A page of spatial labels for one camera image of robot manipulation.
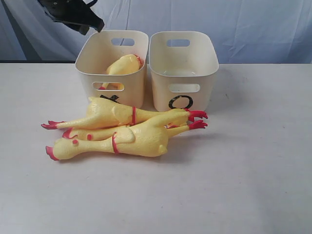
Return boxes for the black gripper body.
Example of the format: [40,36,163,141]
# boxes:
[39,0,105,35]

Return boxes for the headless yellow rubber chicken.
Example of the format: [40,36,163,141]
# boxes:
[98,54,143,90]

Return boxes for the whole yellow rubber chicken back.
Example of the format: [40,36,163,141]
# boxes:
[41,97,208,130]

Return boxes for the whole yellow rubber chicken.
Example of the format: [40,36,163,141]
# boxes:
[45,113,208,161]
[41,97,208,130]

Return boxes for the whole yellow rubber chicken front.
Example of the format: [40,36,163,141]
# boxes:
[45,113,208,161]

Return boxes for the cream bin marked X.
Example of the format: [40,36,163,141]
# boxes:
[75,30,149,108]

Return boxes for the cream bin marked O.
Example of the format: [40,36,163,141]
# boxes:
[149,31,219,112]

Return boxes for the severed rubber chicken head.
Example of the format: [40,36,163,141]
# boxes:
[62,125,129,141]

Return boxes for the blue-grey backdrop curtain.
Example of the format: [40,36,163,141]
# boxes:
[0,0,312,63]

